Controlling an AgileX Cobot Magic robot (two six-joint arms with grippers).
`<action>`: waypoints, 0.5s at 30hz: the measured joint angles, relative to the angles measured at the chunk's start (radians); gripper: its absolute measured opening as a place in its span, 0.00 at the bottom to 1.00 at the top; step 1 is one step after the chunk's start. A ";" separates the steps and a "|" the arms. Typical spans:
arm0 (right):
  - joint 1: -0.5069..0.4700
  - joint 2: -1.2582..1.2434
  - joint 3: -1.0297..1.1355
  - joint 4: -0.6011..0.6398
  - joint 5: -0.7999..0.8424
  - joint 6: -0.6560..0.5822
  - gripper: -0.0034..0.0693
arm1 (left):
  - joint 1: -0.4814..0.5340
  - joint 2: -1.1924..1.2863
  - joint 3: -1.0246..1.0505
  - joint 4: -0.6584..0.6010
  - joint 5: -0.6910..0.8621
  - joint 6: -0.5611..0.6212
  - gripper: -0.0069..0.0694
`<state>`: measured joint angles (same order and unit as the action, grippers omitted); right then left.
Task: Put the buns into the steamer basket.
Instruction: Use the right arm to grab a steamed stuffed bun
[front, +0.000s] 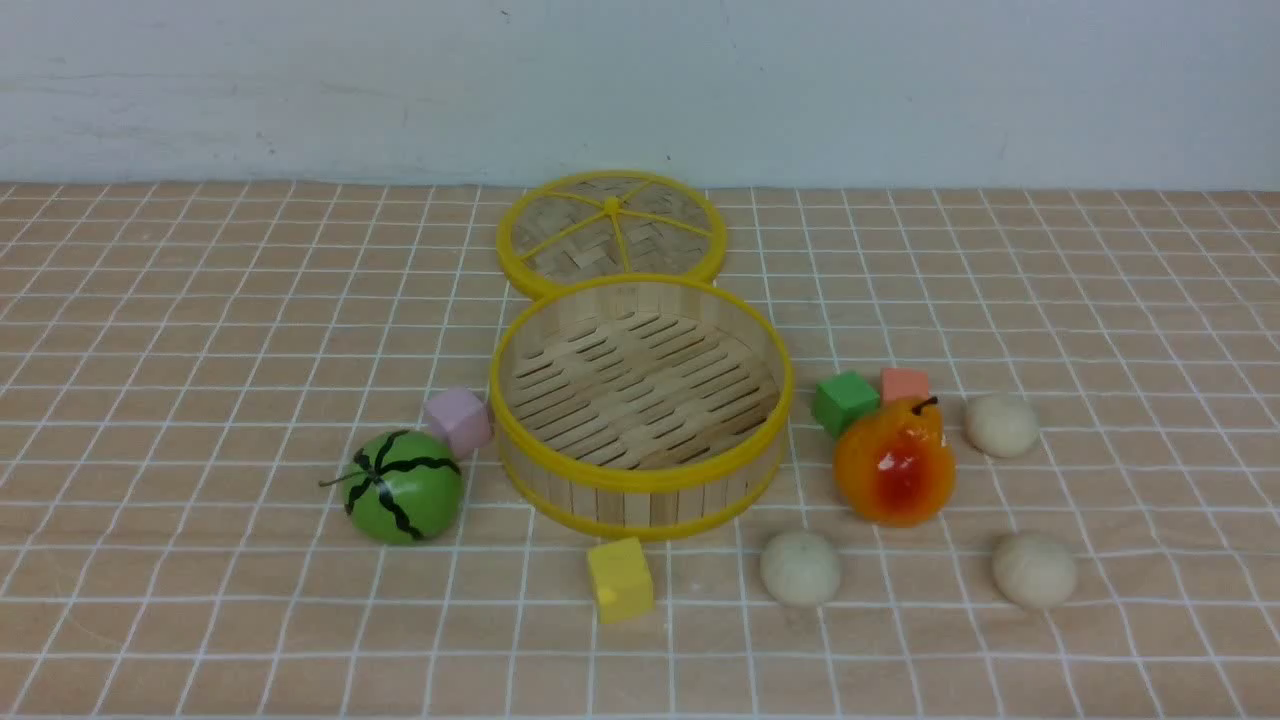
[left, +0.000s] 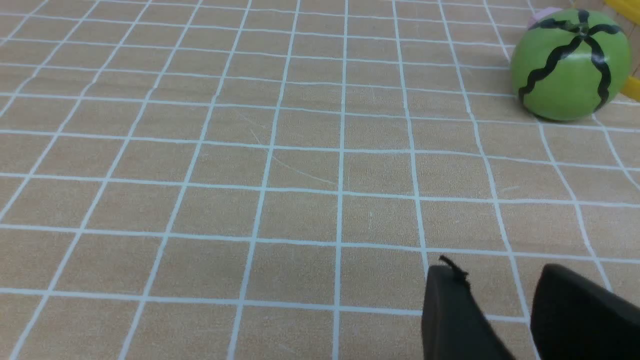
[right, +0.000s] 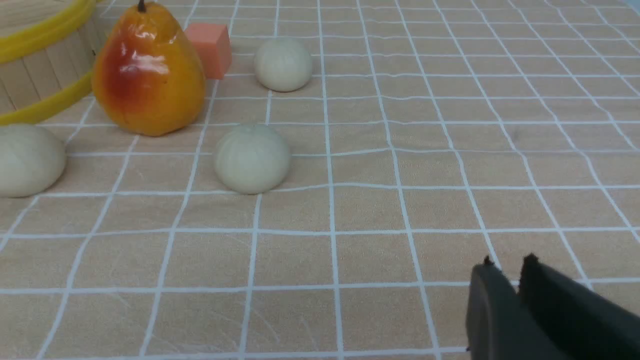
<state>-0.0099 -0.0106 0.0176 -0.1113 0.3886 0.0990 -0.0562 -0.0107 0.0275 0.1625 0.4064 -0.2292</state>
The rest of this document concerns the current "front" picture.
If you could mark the orange foam cube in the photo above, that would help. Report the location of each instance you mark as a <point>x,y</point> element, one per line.
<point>897,383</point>

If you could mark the orange toy pear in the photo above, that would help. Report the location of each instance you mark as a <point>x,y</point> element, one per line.
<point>894,466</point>

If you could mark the white bun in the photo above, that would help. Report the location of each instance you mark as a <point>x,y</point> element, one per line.
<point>800,568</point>
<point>1034,570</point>
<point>1002,425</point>

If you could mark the green toy watermelon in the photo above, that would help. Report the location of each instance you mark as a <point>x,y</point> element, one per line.
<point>402,487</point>

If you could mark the yellow bamboo steamer lid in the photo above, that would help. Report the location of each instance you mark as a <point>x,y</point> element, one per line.
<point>609,222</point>

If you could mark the pink foam cube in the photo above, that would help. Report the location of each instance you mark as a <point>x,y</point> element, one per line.
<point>458,417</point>

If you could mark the yellow foam cube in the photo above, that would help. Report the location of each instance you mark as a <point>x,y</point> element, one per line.
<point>621,580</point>

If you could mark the green foam cube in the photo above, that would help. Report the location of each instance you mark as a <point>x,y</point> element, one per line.
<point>840,400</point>

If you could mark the yellow bamboo steamer tray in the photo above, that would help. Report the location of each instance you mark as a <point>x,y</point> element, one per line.
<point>646,406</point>

